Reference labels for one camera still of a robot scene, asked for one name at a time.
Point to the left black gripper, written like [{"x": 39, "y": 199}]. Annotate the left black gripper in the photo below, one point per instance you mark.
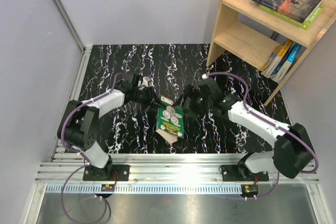
[{"x": 152, "y": 97}]

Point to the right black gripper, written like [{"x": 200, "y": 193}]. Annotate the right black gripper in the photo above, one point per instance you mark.
[{"x": 191, "y": 92}]

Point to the dark green coin book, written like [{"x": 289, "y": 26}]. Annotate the dark green coin book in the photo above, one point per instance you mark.
[{"x": 169, "y": 121}]

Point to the blue 26-storey treehouse book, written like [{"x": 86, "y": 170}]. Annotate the blue 26-storey treehouse book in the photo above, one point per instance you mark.
[{"x": 280, "y": 72}]

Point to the blue book back cover up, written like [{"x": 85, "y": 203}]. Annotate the blue book back cover up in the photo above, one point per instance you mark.
[{"x": 275, "y": 58}]

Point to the lime green treehouse book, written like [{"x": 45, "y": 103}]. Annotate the lime green treehouse book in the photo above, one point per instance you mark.
[{"x": 307, "y": 22}]

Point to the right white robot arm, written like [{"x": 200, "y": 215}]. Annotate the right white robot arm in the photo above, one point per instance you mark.
[{"x": 291, "y": 150}]

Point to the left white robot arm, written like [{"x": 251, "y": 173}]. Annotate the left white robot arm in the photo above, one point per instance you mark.
[{"x": 79, "y": 128}]

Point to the aluminium mounting rail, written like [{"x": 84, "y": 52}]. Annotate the aluminium mounting rail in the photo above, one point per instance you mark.
[{"x": 155, "y": 174}]

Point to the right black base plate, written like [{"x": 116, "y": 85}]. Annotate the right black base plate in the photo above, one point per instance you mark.
[{"x": 239, "y": 173}]

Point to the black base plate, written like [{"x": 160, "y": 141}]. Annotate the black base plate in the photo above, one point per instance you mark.
[
  {"x": 121, "y": 172},
  {"x": 239, "y": 173}
]

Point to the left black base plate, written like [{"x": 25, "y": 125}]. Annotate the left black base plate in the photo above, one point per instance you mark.
[{"x": 121, "y": 172}]

